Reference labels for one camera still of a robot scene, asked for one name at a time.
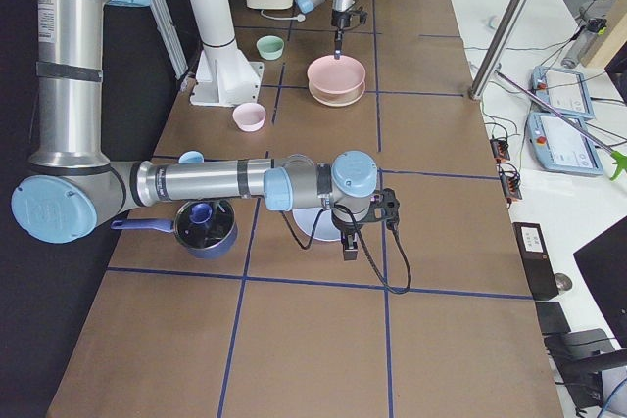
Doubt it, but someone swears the pink bowl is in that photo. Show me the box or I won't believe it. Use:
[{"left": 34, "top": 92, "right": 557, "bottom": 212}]
[{"left": 232, "top": 103, "right": 266, "bottom": 132}]

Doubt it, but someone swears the blue plate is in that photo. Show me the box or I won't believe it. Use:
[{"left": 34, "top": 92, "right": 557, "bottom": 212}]
[{"left": 292, "top": 208, "right": 341, "bottom": 242}]

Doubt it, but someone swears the black box on desk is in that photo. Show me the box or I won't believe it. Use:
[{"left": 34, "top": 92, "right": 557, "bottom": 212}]
[{"left": 512, "top": 222, "right": 558, "bottom": 301}]

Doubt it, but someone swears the near teach pendant tablet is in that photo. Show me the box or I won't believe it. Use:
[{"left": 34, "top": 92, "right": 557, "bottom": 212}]
[{"left": 526, "top": 111, "right": 603, "bottom": 176}]

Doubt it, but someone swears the aluminium frame post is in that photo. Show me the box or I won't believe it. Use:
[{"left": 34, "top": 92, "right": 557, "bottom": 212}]
[{"left": 468, "top": 0, "right": 529, "bottom": 100}]

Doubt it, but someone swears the white toaster plug cable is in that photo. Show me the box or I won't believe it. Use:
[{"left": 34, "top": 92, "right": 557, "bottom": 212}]
[{"left": 259, "top": 8, "right": 308, "bottom": 23}]

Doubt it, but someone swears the cream plate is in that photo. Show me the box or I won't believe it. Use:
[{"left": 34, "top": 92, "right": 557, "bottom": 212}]
[{"left": 309, "top": 81, "right": 365, "bottom": 108}]

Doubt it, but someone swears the far teach pendant tablet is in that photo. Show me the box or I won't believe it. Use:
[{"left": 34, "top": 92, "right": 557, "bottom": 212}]
[{"left": 531, "top": 66, "right": 595, "bottom": 120}]

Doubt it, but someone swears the dark blue saucepan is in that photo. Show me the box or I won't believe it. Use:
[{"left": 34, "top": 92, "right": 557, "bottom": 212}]
[{"left": 111, "top": 200, "right": 238, "bottom": 259}]

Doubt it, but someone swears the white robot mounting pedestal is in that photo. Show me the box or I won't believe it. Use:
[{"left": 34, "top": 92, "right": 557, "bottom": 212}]
[{"left": 190, "top": 0, "right": 264, "bottom": 107}]

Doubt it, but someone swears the teach pendant tablet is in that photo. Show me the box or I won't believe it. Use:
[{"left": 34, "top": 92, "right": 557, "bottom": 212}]
[
  {"left": 531, "top": 66, "right": 595, "bottom": 120},
  {"left": 526, "top": 111, "right": 603, "bottom": 176}
]

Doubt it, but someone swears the reacher grabber stick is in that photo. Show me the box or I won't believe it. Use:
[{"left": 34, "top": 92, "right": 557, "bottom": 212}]
[{"left": 495, "top": 70, "right": 626, "bottom": 181}]

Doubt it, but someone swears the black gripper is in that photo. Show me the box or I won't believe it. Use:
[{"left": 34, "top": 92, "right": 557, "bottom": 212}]
[
  {"left": 331, "top": 188, "right": 400, "bottom": 261},
  {"left": 331, "top": 7, "right": 367, "bottom": 58}
]

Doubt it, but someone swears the pink plate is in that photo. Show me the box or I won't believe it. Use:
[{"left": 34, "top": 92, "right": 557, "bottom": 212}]
[{"left": 307, "top": 55, "right": 366, "bottom": 94}]

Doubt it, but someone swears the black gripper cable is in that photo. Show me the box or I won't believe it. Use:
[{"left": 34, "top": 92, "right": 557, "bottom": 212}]
[{"left": 278, "top": 197, "right": 412, "bottom": 296}]

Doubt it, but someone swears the light blue cup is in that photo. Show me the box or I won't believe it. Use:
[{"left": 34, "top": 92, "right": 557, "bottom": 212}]
[{"left": 178, "top": 150, "right": 205, "bottom": 164}]

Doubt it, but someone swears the green bowl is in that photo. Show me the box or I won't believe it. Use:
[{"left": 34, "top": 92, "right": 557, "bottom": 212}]
[{"left": 256, "top": 35, "right": 284, "bottom": 61}]

